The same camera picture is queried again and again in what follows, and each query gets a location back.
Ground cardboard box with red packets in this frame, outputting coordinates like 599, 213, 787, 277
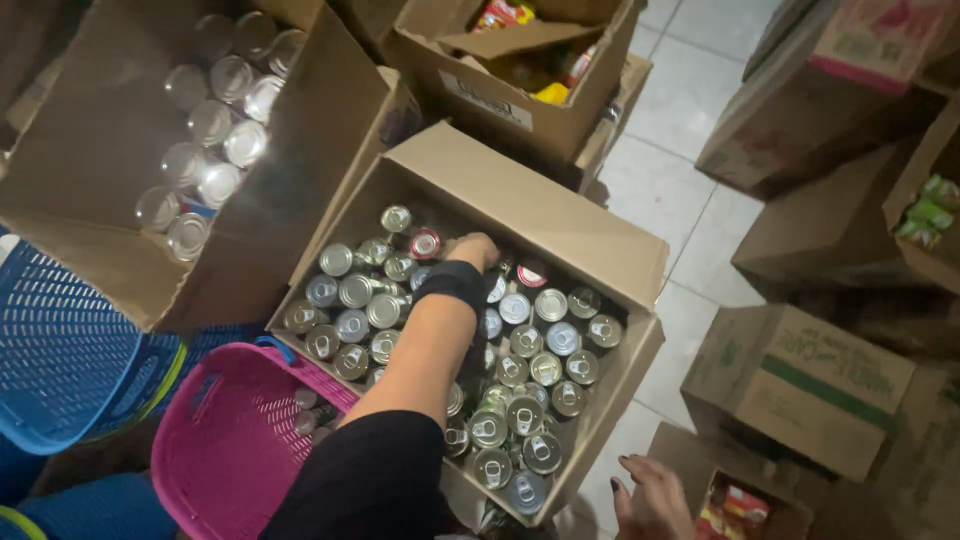
648, 420, 816, 540

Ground tins in pink basket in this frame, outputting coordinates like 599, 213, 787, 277
293, 387, 340, 445

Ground large cardboard box, clear-lidded cans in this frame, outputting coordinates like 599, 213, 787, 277
0, 0, 423, 336

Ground blue plastic basket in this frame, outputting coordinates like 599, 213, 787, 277
0, 238, 189, 457

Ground group of clear-lidded cans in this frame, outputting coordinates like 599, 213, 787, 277
134, 10, 308, 263

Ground person's right hand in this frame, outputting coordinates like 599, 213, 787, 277
609, 453, 697, 540

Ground group of silver pull-tab tins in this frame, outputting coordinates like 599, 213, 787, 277
282, 204, 626, 518

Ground person's left hand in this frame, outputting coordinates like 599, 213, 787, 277
444, 232, 502, 273

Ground cardboard box with green stripe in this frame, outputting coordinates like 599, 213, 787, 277
680, 303, 918, 483

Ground pink plastic basket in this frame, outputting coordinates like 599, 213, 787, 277
150, 336, 363, 540

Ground cardboard box with pink label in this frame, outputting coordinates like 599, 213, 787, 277
695, 0, 960, 201

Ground cardboard box with green packets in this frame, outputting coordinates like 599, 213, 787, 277
882, 97, 960, 295

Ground open cardboard box of tins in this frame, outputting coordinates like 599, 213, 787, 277
265, 120, 671, 529

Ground black wrist band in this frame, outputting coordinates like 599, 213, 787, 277
411, 259, 489, 317

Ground blue basket with green rim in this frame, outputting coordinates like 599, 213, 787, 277
0, 435, 179, 540

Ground brown cardboard box, faded print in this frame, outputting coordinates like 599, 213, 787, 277
870, 358, 960, 540

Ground cardboard box with mixed packets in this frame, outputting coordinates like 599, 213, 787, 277
381, 0, 648, 164

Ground black sleeve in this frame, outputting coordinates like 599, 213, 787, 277
258, 409, 453, 540

